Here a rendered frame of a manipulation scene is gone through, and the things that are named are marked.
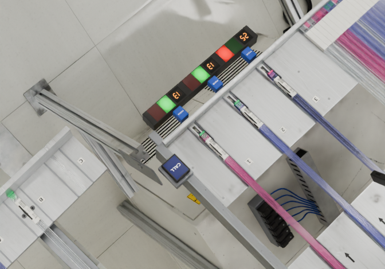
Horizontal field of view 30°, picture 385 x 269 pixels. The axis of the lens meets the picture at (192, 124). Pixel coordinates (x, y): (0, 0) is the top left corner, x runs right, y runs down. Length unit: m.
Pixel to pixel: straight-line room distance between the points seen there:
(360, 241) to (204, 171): 0.36
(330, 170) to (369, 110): 0.21
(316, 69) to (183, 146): 0.37
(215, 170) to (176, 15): 0.91
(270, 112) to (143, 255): 1.08
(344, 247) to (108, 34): 1.08
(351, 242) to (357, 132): 0.59
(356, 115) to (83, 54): 0.85
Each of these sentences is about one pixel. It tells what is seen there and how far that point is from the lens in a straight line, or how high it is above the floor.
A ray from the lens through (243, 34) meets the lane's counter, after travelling 1.74.
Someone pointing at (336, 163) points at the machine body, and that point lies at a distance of 2.08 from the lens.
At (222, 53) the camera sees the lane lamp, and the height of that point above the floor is 0.65.
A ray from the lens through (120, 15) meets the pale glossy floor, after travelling 2.29.
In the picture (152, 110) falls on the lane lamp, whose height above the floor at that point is 0.65.
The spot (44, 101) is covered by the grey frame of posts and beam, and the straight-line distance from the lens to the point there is 2.14.
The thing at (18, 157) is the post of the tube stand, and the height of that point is 0.01.
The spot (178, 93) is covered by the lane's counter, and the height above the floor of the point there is 0.65.
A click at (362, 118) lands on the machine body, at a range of 2.11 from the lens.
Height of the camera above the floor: 2.04
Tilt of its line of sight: 55 degrees down
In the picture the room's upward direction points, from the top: 115 degrees clockwise
